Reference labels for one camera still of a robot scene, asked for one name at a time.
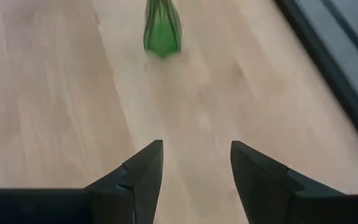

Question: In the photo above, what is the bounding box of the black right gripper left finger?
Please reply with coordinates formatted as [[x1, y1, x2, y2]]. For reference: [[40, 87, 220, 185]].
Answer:
[[0, 139, 164, 224]]

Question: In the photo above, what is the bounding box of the black aluminium table frame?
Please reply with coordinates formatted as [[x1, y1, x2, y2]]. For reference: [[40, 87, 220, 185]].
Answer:
[[273, 0, 358, 161]]

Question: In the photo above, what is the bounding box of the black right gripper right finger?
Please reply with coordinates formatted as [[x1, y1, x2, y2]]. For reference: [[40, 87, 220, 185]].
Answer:
[[230, 140, 358, 224]]

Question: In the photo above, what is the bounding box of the green glass vase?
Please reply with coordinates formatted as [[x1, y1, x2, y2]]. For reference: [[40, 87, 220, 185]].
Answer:
[[143, 0, 183, 59]]

